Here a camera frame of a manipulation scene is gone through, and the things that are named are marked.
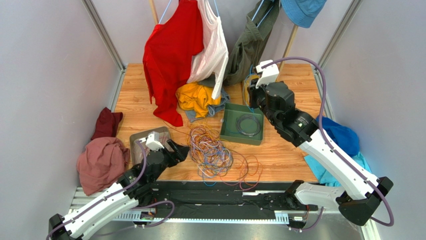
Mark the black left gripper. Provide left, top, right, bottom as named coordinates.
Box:
left=149, top=138, right=190, bottom=183

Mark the multicolour cable pile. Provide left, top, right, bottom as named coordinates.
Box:
left=184, top=121, right=264, bottom=191

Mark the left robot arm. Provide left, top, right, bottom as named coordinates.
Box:
left=46, top=139, right=190, bottom=240

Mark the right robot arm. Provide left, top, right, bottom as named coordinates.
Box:
left=247, top=60, right=395, bottom=227

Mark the yellow plastic tray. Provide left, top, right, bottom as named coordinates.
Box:
left=242, top=74, right=259, bottom=108

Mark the green plastic tray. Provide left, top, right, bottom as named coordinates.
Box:
left=220, top=103, right=264, bottom=146

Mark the grey plastic tray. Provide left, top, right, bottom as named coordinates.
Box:
left=129, top=126, right=172, bottom=165

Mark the grey-blue cloth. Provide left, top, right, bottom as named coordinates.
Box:
left=184, top=88, right=230, bottom=123

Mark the white hanging tank top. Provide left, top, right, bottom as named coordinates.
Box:
left=187, top=0, right=229, bottom=100

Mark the yellow crumpled garment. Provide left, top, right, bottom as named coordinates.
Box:
left=175, top=82, right=221, bottom=118

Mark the dusty pink cloth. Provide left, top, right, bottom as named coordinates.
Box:
left=76, top=137, right=130, bottom=196

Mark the wooden rack pole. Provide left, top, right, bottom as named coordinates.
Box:
left=276, top=24, right=299, bottom=80

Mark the maroon cloth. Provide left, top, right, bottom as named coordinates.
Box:
left=90, top=107, right=124, bottom=140

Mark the olive green hanging garment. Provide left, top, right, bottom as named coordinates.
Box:
left=223, top=0, right=280, bottom=86

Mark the light blue bucket hat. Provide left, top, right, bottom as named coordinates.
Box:
left=280, top=0, right=327, bottom=29

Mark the dark blue cloth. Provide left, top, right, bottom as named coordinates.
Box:
left=322, top=116, right=360, bottom=157

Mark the red hanging shirt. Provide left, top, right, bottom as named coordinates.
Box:
left=142, top=0, right=204, bottom=127

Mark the turquoise cloth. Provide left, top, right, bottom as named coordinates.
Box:
left=304, top=152, right=372, bottom=187

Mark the coiled black cable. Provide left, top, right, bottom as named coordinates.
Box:
left=235, top=114, right=262, bottom=138

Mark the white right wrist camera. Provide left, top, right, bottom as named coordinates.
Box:
left=255, top=60, right=280, bottom=88

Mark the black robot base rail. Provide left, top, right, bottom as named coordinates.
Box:
left=152, top=181, right=319, bottom=216

